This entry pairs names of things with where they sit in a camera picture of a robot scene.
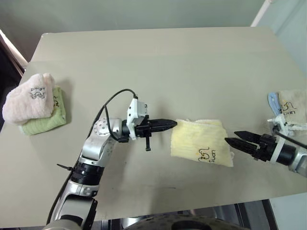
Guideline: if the dark brown wooden furniture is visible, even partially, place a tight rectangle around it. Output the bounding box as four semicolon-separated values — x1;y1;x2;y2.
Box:
0;28;27;131

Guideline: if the light blue folded towel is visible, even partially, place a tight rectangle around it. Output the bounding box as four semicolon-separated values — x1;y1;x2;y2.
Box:
267;92;282;116

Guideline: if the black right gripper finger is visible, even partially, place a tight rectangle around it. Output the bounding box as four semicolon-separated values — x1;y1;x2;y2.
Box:
234;130;262;145
224;137;260;158

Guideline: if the pinkish white folded towel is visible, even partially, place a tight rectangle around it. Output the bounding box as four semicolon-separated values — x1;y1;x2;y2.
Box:
2;73;56;125

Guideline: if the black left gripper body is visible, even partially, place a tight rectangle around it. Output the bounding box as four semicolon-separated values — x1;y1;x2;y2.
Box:
134;115;155;139

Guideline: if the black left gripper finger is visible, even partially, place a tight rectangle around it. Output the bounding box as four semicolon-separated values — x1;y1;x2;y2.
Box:
151;124;177;134
151;118;178;127

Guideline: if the black cable tie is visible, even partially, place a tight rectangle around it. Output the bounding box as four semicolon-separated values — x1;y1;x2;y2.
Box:
57;163;74;173
144;134;153;152

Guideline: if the beige folded towel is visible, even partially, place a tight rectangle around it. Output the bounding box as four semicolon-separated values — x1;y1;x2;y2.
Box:
277;88;307;132

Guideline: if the green folded towel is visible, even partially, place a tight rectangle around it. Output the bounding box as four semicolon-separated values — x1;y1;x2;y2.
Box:
19;85;68;136

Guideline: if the white corner trim strip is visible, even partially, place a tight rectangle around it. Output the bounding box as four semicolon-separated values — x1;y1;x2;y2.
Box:
250;0;273;27

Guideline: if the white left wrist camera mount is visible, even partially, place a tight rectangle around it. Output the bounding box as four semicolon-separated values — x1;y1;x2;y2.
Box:
126;97;149;140

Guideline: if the dark round ribbed shape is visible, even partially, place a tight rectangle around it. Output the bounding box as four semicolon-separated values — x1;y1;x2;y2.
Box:
124;214;243;230

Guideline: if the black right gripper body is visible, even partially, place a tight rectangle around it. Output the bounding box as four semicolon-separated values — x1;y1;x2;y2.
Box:
253;134;279;163

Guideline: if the silver rounded shape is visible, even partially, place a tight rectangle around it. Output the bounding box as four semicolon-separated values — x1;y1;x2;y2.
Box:
120;210;144;230

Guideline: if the yellow towel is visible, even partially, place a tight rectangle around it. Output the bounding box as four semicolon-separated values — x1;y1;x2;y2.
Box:
169;118;235;168

